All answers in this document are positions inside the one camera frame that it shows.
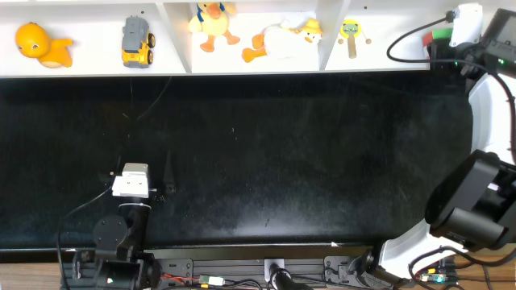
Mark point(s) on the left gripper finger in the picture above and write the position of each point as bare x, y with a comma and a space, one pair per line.
118, 161
169, 177

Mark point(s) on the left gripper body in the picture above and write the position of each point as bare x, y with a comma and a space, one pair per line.
156, 195

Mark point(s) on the grey and yellow toy truck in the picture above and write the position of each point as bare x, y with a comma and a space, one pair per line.
137, 44

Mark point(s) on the yellow rubber duck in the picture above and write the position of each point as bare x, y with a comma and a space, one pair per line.
38, 42

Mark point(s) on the yellow rattle drum toy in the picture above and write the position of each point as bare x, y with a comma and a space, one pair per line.
350, 30

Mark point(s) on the many-coloured puzzle cube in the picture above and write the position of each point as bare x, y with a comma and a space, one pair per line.
441, 34

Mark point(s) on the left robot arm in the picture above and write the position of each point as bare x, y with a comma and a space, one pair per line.
133, 221

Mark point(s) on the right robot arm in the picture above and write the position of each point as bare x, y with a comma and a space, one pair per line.
488, 108

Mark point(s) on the white shelf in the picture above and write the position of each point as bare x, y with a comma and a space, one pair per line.
80, 44

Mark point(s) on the yellow plush duck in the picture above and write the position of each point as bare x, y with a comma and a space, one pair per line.
213, 24

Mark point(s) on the white plush duck with hat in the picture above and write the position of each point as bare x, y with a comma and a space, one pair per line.
284, 42

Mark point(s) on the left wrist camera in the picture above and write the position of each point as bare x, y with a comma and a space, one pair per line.
131, 183

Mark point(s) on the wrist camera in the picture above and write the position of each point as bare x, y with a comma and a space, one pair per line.
131, 183
465, 24

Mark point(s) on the mounting rail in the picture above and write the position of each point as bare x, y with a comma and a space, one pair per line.
242, 269

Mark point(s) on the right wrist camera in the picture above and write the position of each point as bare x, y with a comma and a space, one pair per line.
465, 24

